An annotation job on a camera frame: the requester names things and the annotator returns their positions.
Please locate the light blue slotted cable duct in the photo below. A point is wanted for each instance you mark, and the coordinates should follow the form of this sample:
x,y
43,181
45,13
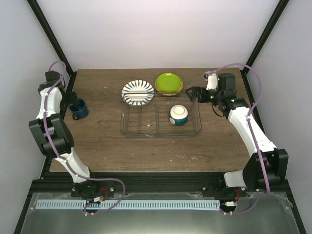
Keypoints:
x,y
213,205

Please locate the dark blue mug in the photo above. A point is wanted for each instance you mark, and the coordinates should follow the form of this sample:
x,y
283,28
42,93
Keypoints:
x,y
79,110

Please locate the black wire dish rack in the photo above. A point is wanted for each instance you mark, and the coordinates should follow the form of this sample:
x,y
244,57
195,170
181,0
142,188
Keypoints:
x,y
152,119

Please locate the black aluminium frame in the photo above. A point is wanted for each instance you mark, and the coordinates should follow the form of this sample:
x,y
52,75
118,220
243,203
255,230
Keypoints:
x,y
54,177

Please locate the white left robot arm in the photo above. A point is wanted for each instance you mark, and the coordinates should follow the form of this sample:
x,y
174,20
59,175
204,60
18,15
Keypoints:
x,y
50,132

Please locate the lime green plate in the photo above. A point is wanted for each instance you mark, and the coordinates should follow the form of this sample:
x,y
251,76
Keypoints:
x,y
168,82

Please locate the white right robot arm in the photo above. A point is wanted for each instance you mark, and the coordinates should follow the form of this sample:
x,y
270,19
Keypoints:
x,y
267,164

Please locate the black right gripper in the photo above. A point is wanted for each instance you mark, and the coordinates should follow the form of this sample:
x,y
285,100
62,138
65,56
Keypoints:
x,y
201,89

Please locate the white blue striped plate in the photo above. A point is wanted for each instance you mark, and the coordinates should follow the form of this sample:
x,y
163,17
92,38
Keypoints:
x,y
137,93

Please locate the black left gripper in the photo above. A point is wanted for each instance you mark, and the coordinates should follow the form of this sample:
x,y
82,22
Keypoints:
x,y
72,99

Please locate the white and teal bowl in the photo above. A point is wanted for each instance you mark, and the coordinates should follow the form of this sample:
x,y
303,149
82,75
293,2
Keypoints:
x,y
178,115

